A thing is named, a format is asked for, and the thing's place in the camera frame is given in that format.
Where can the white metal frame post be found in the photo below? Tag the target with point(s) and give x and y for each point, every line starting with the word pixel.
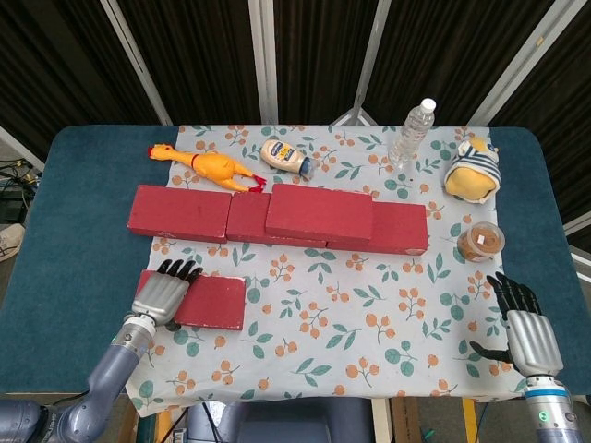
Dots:
pixel 138 60
pixel 263 60
pixel 512 69
pixel 367 60

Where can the clear plastic water bottle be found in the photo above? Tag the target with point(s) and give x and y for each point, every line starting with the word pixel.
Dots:
pixel 411 134

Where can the mayonnaise squeeze bottle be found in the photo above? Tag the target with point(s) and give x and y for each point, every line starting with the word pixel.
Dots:
pixel 281 154

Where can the yellow plush with striped hat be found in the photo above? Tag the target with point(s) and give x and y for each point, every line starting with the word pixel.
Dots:
pixel 468 182

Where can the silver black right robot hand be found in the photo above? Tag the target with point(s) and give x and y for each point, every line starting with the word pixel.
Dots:
pixel 531 337

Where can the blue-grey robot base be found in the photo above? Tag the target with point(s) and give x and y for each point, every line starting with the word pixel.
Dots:
pixel 286 424

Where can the floral fruit print tablecloth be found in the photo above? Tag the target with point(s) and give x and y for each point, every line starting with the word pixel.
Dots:
pixel 323 323

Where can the dark pleated curtain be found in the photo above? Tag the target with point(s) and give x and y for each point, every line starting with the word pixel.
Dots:
pixel 198 60

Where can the red rectangular block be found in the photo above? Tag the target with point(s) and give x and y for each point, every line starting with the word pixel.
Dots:
pixel 247 217
pixel 318 212
pixel 217 300

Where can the red block with white scratches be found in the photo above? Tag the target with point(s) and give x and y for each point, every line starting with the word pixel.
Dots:
pixel 175 212

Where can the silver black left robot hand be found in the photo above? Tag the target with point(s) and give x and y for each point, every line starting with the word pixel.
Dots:
pixel 159 295

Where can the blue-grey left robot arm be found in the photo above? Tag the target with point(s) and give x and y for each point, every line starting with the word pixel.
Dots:
pixel 106 374

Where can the yellow rubber chicken toy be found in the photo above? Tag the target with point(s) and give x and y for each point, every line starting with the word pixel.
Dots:
pixel 212 166

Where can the clear jar of brown snacks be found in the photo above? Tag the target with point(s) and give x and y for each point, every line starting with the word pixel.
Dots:
pixel 480 242

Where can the brown cardboard box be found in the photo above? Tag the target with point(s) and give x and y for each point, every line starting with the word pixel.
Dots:
pixel 415 420

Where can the red block with chipped corner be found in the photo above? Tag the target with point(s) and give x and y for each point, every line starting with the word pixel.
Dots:
pixel 401 226

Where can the teal felt table cover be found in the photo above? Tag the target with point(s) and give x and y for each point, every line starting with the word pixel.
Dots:
pixel 83 231

